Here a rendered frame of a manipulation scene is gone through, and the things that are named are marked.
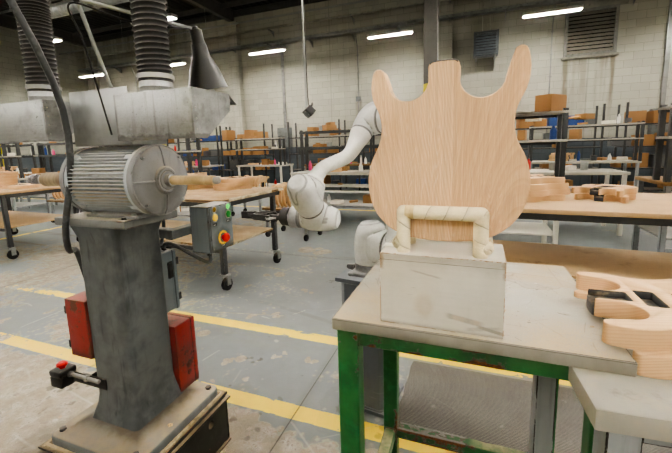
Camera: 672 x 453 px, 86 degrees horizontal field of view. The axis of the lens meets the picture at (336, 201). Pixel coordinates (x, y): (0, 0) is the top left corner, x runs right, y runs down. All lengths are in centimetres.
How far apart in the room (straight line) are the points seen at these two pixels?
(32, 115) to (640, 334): 183
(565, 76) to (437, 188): 1157
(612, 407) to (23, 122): 184
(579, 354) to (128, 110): 131
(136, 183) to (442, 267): 99
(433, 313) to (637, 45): 1223
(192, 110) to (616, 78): 1206
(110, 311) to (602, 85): 1216
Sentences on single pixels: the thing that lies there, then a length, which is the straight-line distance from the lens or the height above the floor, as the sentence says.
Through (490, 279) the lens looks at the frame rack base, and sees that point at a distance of 85.
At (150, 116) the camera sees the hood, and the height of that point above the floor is 145.
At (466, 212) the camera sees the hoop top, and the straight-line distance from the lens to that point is 82.
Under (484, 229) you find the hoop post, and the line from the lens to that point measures 83.
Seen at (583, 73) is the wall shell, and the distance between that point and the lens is 1245.
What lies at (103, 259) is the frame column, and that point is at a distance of 158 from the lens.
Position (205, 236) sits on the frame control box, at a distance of 160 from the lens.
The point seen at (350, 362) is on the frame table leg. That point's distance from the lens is 99.
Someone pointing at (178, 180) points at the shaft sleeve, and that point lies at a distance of 136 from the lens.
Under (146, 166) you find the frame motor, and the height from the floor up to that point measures 130.
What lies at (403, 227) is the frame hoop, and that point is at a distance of 84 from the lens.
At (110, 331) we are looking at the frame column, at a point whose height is 69.
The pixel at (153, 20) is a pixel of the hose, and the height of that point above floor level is 174.
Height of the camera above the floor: 135
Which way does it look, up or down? 8 degrees down
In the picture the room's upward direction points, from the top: 2 degrees counter-clockwise
